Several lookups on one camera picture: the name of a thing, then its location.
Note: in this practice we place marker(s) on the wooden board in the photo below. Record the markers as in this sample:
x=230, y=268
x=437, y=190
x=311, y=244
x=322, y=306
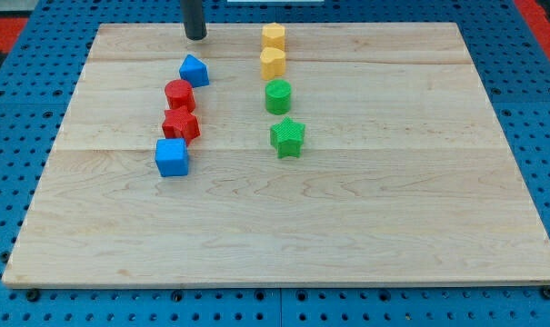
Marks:
x=405, y=178

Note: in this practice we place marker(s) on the green cylinder block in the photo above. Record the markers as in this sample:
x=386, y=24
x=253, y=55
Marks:
x=278, y=94

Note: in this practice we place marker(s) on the red cylinder block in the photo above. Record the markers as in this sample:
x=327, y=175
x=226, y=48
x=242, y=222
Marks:
x=180, y=93

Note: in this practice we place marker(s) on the yellow heart block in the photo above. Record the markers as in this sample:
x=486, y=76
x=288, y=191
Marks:
x=272, y=62

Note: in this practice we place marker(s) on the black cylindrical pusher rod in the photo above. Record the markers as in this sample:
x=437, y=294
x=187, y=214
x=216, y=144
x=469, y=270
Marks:
x=193, y=19

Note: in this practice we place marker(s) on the blue cube block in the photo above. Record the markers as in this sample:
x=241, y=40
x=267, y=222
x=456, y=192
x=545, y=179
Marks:
x=171, y=157

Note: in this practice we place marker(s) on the red star block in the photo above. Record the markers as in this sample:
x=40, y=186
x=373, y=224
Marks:
x=180, y=123

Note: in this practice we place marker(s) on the yellow hexagon block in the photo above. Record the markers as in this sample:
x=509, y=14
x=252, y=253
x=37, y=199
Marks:
x=273, y=35

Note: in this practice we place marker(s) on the green star block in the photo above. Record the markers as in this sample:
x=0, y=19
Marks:
x=287, y=137

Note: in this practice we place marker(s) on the blue triangle block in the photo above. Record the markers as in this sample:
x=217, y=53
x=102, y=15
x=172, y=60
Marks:
x=194, y=71

